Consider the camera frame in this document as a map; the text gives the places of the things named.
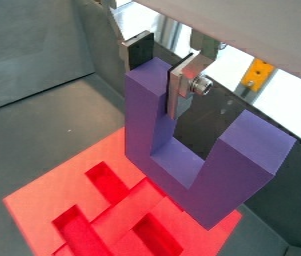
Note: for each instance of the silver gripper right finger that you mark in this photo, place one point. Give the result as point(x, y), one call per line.
point(187, 78)

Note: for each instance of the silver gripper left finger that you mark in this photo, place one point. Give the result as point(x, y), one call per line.
point(135, 38)

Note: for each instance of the purple U-shaped block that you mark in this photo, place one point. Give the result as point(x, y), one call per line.
point(209, 187)

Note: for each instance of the red slotted board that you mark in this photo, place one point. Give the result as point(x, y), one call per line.
point(95, 207)

